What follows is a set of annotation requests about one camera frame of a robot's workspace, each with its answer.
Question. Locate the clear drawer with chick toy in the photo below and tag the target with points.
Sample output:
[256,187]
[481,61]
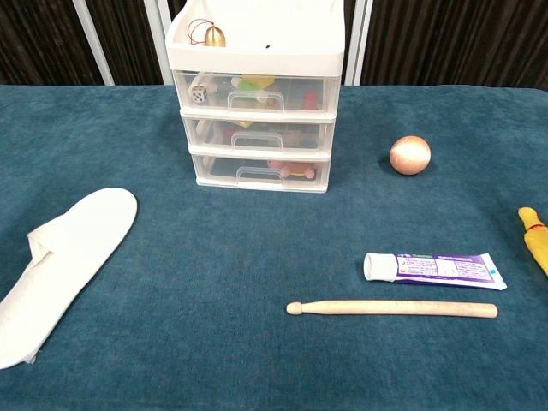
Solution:
[299,135]

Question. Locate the red stick toy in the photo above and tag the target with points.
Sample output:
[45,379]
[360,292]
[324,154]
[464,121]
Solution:
[311,99]

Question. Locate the yellow green toy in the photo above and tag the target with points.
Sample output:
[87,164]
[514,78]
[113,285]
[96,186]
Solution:
[252,82]

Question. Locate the yellow rubber chicken toy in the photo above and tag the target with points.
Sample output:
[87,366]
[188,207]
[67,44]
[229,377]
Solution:
[537,240]

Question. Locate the wooden drumstick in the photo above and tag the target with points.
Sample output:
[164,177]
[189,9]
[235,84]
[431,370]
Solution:
[385,307]

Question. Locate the pink toy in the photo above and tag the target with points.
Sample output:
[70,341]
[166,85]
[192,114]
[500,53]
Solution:
[284,168]

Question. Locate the clear drawer with dice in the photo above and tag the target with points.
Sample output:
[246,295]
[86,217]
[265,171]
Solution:
[295,92]

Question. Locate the teal table cloth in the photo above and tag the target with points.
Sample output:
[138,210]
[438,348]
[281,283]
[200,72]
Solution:
[240,257]

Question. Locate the white frame post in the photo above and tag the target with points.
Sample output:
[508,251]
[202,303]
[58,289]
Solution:
[153,51]
[94,43]
[359,43]

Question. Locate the copper coloured ball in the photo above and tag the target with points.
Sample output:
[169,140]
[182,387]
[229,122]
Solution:
[410,155]

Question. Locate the small yellow-green toy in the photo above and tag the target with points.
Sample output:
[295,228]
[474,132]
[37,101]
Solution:
[242,123]

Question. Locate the white flat slipper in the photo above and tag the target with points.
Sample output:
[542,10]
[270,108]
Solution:
[85,240]

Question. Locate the white dice black dots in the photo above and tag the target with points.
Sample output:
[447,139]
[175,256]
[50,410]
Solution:
[198,94]

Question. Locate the white plastic drawer organizer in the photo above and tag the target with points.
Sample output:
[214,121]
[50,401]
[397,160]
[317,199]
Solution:
[257,57]

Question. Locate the purple white toothpaste tube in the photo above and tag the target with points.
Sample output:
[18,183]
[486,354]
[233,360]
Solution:
[441,270]

